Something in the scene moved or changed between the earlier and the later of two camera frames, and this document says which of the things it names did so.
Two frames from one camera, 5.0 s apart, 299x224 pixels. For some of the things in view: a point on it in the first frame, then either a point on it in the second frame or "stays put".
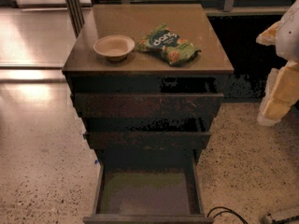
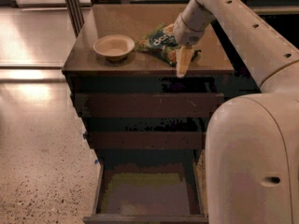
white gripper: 290,42 → 184,33
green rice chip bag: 172,49 stays put
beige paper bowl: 114,47 stays put
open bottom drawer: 147,188 stays put
